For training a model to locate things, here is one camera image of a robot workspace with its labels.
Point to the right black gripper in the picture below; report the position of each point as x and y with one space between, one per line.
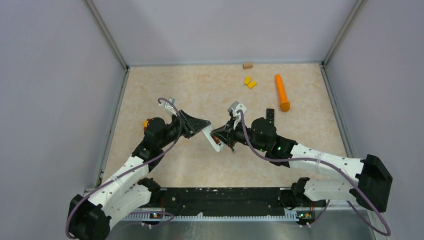
227 134

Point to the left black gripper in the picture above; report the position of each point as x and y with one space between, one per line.
194 125

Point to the orange battery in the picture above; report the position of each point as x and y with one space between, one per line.
216 140

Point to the white remote control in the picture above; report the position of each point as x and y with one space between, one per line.
207 133

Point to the black remote control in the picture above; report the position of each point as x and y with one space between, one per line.
270 116

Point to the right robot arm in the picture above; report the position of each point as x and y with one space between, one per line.
365 180

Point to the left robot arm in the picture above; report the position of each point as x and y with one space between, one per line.
93 216

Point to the yellow toy car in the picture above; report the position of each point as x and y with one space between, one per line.
146 123

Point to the yellow block right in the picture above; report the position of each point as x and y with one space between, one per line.
252 84

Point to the yellow block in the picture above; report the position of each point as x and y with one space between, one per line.
252 84
247 80

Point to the yellow block left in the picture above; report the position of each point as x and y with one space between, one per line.
247 80

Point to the orange toy carrot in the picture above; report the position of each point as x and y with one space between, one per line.
283 101

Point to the tan wooden block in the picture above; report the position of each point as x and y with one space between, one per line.
247 65

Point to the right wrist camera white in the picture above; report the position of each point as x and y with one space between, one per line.
235 113

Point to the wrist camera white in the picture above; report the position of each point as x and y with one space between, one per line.
168 105
235 113

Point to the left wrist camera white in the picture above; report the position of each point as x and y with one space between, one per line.
168 105

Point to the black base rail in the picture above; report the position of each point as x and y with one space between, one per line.
224 201

